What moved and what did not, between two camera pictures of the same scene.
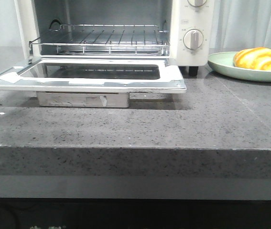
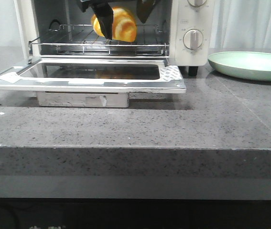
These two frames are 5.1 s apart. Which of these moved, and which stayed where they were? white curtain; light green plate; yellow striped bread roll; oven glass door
Moved: yellow striped bread roll
Stayed: oven glass door; light green plate; white curtain
